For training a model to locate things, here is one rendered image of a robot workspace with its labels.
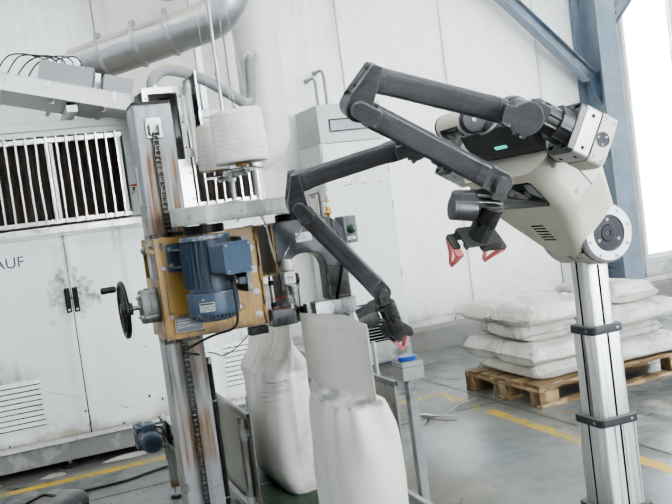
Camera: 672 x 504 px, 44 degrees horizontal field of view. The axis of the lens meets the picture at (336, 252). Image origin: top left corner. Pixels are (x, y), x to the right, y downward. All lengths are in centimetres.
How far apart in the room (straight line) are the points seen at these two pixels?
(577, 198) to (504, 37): 598
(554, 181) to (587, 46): 642
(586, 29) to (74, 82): 513
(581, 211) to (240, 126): 98
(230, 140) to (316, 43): 481
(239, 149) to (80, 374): 310
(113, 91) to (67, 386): 178
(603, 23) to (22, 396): 590
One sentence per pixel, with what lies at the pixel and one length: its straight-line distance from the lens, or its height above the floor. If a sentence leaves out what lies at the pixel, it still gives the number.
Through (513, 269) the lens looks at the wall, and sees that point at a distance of 789.
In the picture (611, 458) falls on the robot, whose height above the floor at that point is 59.
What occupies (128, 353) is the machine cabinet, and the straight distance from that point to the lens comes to 533.
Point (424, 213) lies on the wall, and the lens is 742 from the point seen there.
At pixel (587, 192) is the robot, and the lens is 219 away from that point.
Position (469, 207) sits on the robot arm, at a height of 132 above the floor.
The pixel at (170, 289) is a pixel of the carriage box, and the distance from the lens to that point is 257.
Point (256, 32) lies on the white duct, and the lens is 598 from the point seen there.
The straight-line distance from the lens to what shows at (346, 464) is 234.
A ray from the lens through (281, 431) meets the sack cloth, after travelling 300.
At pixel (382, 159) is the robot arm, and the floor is 148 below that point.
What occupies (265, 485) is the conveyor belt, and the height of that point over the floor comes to 38.
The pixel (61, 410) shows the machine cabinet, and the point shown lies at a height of 37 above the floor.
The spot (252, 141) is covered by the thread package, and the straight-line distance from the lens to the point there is 244.
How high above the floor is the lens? 136
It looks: 3 degrees down
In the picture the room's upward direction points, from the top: 7 degrees counter-clockwise
